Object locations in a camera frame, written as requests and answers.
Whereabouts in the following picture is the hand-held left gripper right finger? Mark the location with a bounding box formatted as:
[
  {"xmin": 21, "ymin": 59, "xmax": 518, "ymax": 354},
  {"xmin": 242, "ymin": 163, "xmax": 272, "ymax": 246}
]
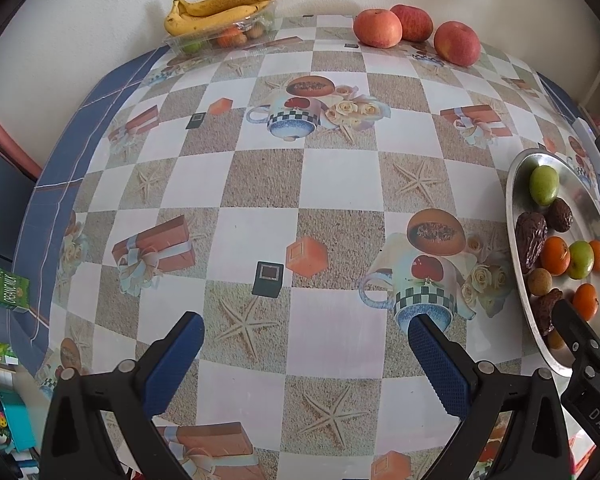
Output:
[{"xmin": 407, "ymin": 314, "xmax": 586, "ymax": 480}]

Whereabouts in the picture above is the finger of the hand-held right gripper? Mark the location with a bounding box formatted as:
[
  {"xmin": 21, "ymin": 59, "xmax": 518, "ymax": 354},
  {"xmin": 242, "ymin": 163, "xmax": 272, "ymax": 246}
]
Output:
[{"xmin": 551, "ymin": 299, "xmax": 600, "ymax": 377}]

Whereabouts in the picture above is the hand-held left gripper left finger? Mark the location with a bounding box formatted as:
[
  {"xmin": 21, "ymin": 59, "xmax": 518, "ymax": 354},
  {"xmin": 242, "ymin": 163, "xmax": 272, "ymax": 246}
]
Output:
[{"xmin": 39, "ymin": 311, "xmax": 206, "ymax": 480}]

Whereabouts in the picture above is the long dark red date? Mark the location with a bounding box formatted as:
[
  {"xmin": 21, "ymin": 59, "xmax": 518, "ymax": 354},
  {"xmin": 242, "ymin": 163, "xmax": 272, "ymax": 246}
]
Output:
[{"xmin": 515, "ymin": 211, "xmax": 548, "ymax": 275}]

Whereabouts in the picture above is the round dark red date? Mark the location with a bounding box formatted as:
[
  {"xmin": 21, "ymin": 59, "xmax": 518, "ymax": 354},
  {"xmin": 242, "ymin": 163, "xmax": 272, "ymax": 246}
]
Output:
[{"xmin": 545, "ymin": 197, "xmax": 574, "ymax": 233}]

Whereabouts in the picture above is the round steel plate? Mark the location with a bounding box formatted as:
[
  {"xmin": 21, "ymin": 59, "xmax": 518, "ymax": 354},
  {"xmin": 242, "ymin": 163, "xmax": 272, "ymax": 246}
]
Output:
[{"xmin": 505, "ymin": 148, "xmax": 600, "ymax": 378}]

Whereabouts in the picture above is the large green jujube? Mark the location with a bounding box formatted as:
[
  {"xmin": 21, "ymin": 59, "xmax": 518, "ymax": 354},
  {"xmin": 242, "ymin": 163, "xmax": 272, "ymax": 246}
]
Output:
[{"xmin": 529, "ymin": 165, "xmax": 560, "ymax": 207}]

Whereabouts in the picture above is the teal storage box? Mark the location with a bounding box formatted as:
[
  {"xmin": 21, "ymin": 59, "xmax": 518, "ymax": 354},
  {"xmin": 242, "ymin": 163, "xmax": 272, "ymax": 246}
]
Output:
[{"xmin": 2, "ymin": 392, "xmax": 36, "ymax": 451}]

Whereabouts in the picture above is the white power strip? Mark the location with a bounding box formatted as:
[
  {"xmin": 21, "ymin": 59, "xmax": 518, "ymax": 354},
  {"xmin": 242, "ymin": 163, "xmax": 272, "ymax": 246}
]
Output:
[{"xmin": 572, "ymin": 119, "xmax": 600, "ymax": 175}]

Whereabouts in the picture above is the green carton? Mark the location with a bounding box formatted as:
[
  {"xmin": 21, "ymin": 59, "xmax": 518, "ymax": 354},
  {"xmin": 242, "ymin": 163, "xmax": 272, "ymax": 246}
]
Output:
[{"xmin": 0, "ymin": 260, "xmax": 33, "ymax": 313}]

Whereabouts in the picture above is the checkered printed tablecloth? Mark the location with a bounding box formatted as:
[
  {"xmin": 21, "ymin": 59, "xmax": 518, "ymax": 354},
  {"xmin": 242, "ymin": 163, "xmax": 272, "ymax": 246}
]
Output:
[{"xmin": 7, "ymin": 12, "xmax": 600, "ymax": 480}]

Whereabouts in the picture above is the red-edged chair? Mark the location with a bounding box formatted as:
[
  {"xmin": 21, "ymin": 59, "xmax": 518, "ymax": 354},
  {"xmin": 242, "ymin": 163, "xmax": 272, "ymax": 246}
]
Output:
[{"xmin": 0, "ymin": 109, "xmax": 43, "ymax": 261}]

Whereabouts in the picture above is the large red apple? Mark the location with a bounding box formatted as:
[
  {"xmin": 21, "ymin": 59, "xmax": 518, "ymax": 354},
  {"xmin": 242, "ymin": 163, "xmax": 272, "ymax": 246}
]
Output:
[{"xmin": 434, "ymin": 21, "xmax": 482, "ymax": 67}]

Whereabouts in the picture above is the clear plastic container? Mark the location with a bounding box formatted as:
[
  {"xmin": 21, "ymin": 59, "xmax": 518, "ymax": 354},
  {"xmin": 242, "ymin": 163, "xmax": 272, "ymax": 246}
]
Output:
[{"xmin": 162, "ymin": 0, "xmax": 281, "ymax": 55}]

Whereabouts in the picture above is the pale red apple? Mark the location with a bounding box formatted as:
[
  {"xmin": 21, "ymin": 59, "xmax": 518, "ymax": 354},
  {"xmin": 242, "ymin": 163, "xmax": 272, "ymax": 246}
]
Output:
[{"xmin": 354, "ymin": 9, "xmax": 403, "ymax": 49}]

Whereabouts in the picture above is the dark red apple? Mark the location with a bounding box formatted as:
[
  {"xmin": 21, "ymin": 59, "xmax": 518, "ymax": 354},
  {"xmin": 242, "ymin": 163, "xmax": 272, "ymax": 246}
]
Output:
[{"xmin": 390, "ymin": 4, "xmax": 434, "ymax": 42}]

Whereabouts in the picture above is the yellow banana bunch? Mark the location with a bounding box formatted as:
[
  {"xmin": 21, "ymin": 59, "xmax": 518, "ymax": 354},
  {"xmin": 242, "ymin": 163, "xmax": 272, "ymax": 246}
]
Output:
[{"xmin": 164, "ymin": 0, "xmax": 287, "ymax": 37}]

